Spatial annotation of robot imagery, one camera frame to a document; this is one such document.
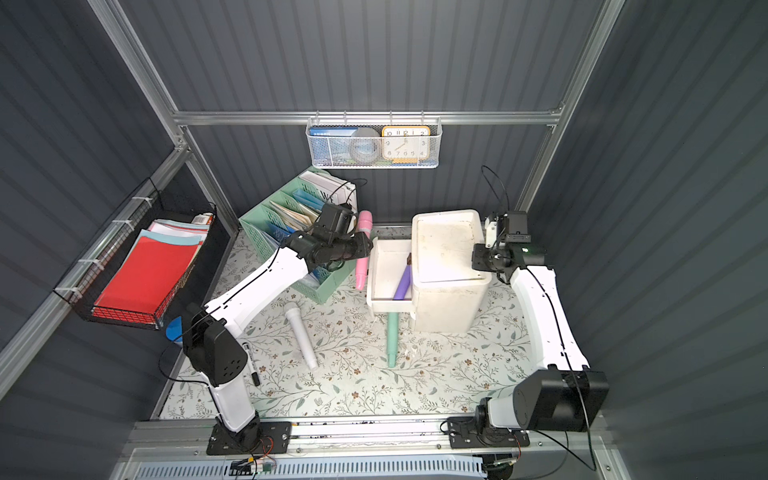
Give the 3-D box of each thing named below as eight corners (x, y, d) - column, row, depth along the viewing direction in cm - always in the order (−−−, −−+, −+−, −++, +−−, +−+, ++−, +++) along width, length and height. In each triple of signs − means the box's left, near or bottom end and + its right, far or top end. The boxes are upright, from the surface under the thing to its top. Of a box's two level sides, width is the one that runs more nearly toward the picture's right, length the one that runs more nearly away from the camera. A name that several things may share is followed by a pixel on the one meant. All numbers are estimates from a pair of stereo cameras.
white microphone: (307, 373, 86) (304, 368, 83) (288, 317, 97) (285, 311, 94) (321, 366, 87) (319, 361, 84) (301, 311, 98) (298, 305, 95)
